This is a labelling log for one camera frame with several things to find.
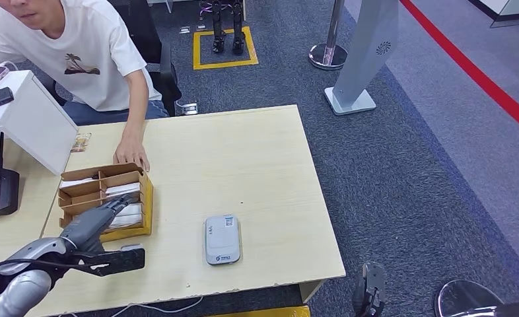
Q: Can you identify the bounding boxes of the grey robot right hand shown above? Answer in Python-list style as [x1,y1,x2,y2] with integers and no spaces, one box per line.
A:
[352,262,386,317]

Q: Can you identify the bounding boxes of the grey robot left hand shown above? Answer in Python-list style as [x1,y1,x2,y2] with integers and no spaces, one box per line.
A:
[59,193,141,256]

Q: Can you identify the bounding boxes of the person's left hand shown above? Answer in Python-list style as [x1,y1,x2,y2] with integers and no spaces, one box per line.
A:
[112,131,151,172]

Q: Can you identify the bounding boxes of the cardboard card organizer box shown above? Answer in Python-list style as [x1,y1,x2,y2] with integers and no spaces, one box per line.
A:
[58,162,154,244]

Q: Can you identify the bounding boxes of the white key card stack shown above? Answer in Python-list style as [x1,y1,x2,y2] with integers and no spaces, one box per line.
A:
[105,182,141,196]
[108,214,143,229]
[60,177,95,189]
[119,203,143,217]

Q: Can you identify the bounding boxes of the person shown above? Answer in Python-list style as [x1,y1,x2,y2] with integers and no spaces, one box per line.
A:
[0,0,169,172]

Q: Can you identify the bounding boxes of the grey card reader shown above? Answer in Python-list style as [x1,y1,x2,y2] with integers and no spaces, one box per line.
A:
[205,214,242,266]

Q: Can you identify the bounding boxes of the black office chair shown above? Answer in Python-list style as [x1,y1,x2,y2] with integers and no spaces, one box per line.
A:
[49,0,184,118]

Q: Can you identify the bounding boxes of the light wooden desk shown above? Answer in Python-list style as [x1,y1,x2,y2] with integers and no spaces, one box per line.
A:
[13,104,347,317]
[0,139,65,317]

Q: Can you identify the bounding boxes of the yellow floor tape strip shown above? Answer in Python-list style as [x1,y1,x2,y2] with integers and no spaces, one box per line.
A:
[209,306,312,317]

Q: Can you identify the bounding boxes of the round chrome stanchion base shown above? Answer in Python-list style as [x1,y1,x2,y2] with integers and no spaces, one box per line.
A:
[434,280,505,317]

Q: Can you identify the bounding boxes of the white desk partition box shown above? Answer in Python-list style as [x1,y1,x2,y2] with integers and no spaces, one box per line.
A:
[0,69,79,176]

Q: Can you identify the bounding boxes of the yellow square floor tape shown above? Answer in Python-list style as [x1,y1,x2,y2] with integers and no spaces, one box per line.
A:
[192,26,260,71]

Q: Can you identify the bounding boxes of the white table leg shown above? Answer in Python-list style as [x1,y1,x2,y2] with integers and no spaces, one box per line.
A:
[147,0,175,14]

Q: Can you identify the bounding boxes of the small black humanoid robot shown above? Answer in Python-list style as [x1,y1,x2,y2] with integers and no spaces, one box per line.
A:
[198,0,247,56]

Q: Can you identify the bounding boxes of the grey standing kiosk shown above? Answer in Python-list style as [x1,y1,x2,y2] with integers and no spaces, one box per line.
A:
[324,0,400,117]

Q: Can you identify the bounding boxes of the red floor tape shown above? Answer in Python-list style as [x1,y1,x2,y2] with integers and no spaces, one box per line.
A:
[399,0,519,142]

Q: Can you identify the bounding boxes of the white counter base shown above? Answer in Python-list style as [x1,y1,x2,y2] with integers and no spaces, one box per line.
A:
[467,0,519,29]

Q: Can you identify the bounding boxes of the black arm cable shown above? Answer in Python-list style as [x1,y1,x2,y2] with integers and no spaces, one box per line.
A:
[0,258,107,282]

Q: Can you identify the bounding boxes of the thin white floor cable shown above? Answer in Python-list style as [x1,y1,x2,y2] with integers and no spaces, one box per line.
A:
[60,297,204,317]

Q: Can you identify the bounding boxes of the chrome stanchion post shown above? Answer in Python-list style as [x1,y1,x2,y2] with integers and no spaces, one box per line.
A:
[308,0,349,71]

